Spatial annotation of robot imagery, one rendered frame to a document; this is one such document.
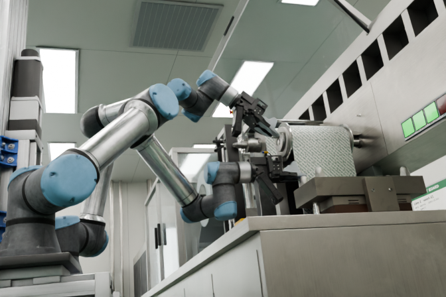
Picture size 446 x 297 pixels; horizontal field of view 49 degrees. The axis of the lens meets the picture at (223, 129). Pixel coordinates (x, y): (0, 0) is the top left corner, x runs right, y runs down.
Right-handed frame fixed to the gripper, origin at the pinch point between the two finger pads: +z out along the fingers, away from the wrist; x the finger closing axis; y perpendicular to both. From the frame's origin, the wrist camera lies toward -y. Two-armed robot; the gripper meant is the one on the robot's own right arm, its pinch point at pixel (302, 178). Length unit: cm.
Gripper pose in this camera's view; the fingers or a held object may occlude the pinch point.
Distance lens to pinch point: 175.9
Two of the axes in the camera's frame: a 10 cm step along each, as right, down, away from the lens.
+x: -2.7, 3.9, 8.8
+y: -1.0, -9.2, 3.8
